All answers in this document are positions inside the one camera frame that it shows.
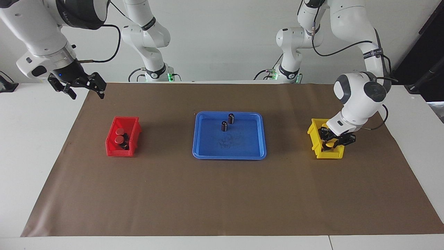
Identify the yellow plastic bin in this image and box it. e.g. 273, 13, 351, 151
307, 118, 345, 159

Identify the red plastic bin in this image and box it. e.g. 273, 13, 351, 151
105, 116, 142, 157

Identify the black desk clamp device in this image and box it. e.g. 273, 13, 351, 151
0, 71, 19, 93

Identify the blue plastic tray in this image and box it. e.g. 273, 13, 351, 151
193, 111, 267, 160

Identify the brown paper table mat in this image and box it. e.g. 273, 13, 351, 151
21, 82, 444, 238

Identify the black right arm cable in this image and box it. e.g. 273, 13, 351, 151
78, 2, 122, 64

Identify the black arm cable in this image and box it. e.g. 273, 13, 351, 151
310, 0, 395, 131
78, 2, 122, 64

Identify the black right base cable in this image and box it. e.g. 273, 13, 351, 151
128, 68, 148, 83

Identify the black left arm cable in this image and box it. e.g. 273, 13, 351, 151
310, 0, 395, 131

